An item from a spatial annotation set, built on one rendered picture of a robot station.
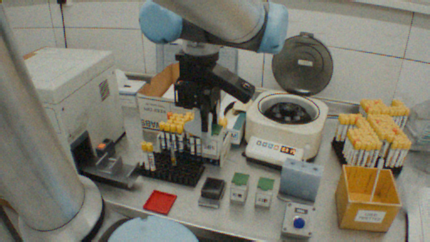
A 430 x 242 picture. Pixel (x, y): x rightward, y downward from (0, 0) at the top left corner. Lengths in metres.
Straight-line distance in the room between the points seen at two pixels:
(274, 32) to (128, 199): 0.60
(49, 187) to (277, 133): 0.71
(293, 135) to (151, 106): 0.46
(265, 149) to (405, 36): 0.65
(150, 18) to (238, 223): 0.52
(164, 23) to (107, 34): 1.01
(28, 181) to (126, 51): 1.16
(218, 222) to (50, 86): 0.53
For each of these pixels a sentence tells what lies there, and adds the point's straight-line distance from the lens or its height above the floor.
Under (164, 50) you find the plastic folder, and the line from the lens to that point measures 1.31.
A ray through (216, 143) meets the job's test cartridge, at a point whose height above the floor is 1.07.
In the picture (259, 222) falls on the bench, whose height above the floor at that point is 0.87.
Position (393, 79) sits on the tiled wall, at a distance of 1.25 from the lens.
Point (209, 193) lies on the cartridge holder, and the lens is 0.80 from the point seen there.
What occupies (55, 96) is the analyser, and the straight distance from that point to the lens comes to 0.82.
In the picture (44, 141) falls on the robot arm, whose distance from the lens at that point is 0.31.
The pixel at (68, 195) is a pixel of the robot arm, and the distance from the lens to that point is 0.36.
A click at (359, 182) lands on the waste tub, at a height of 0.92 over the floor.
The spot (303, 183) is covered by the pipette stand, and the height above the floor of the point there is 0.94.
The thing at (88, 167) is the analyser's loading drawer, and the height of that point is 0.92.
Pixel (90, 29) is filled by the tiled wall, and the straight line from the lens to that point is 1.52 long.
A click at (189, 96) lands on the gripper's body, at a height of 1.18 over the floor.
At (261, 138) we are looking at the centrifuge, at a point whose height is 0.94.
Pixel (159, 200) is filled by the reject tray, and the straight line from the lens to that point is 0.84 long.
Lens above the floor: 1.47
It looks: 32 degrees down
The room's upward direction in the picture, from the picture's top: straight up
